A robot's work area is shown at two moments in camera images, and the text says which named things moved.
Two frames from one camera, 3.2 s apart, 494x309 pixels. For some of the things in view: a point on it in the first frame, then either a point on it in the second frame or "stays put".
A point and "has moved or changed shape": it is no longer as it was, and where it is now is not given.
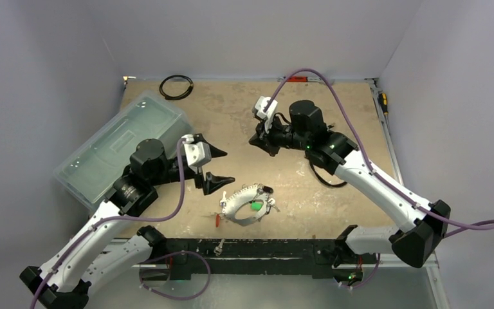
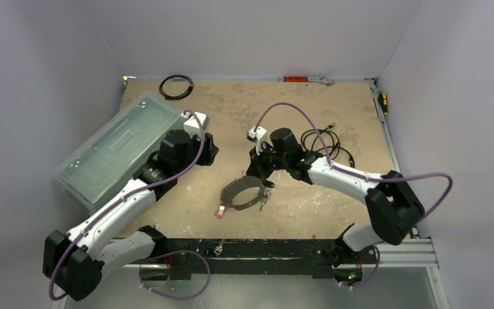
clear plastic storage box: (91, 171) stays put
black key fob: (267, 189) has moved or changed shape
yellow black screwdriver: (383, 101) stays put
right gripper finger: (272, 149) → (256, 169)
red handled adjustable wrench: (299, 79) stays put
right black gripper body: (266, 139) → (257, 166)
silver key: (218, 250) stays put
